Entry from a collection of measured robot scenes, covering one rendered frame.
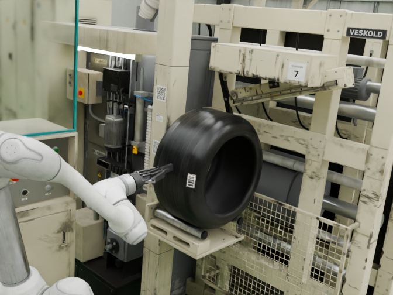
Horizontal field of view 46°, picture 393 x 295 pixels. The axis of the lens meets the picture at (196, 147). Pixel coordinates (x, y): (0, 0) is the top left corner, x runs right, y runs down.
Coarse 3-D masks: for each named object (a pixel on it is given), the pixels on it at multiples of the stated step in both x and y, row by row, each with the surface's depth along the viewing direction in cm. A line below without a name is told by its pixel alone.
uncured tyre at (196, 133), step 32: (192, 128) 214; (224, 128) 213; (160, 160) 216; (192, 160) 206; (224, 160) 260; (256, 160) 238; (160, 192) 220; (192, 192) 208; (224, 192) 256; (192, 224) 224; (224, 224) 231
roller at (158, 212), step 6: (156, 210) 243; (162, 210) 242; (156, 216) 243; (162, 216) 239; (168, 216) 237; (174, 216) 236; (174, 222) 233; (180, 222) 231; (186, 222) 230; (186, 228) 228; (192, 228) 225; (198, 228) 224; (192, 234) 226; (198, 234) 222; (204, 234) 222
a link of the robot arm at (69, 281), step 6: (60, 282) 158; (66, 282) 159; (72, 282) 160; (78, 282) 160; (84, 282) 161; (54, 288) 157; (60, 288) 156; (66, 288) 155; (72, 288) 156; (78, 288) 157; (84, 288) 158; (90, 288) 161; (42, 294) 160; (48, 294) 159; (54, 294) 155; (60, 294) 154; (66, 294) 154; (72, 294) 154; (78, 294) 155; (84, 294) 157; (90, 294) 159
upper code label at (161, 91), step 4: (156, 88) 241; (160, 88) 239; (164, 88) 237; (156, 92) 241; (160, 92) 239; (164, 92) 237; (156, 96) 242; (160, 96) 239; (164, 96) 237; (160, 100) 240; (164, 100) 238
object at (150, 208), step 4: (148, 204) 241; (152, 204) 241; (156, 204) 243; (160, 204) 246; (148, 208) 240; (152, 208) 241; (156, 208) 244; (160, 208) 246; (164, 208) 249; (148, 212) 241; (152, 212) 243; (168, 212) 252; (148, 216) 241; (152, 216) 243; (148, 220) 242
